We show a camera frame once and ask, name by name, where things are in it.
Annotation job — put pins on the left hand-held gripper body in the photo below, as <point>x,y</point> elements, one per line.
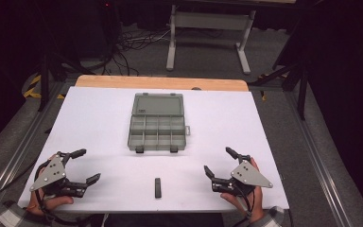
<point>51,175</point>

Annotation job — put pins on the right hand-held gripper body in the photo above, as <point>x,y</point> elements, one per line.
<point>249,176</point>

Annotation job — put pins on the person's right hand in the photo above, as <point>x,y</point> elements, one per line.
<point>258,201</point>

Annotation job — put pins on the person's left hand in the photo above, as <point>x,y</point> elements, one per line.
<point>55,201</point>

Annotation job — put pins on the white table board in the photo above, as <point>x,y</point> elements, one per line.
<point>100,126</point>

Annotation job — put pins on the small black bar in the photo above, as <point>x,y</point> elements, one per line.
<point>158,188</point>

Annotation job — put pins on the person's dark lap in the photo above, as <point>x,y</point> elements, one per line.
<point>164,220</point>

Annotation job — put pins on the grey plastic compartment box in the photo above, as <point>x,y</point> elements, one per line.
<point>157,126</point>

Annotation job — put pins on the yellow black hazard tape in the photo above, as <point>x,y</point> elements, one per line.
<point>33,88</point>

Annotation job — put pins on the black tripod stand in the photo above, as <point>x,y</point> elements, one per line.
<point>299,78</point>
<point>45,72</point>

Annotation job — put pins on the wooden table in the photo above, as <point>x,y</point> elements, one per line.
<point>157,82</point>

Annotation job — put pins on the aluminium floor rail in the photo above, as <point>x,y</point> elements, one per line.
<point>15,151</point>
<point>321,164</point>

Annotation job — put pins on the white metal desk frame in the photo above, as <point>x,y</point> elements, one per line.
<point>211,22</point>

